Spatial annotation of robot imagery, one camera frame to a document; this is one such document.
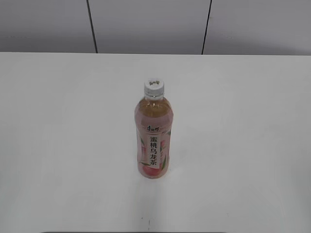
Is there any peach oolong tea bottle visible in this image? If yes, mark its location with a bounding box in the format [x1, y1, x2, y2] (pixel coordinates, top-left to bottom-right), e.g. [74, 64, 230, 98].
[134, 97, 173, 179]

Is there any white bottle cap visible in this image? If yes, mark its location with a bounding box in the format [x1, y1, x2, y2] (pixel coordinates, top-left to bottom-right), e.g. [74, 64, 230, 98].
[144, 78, 165, 97]

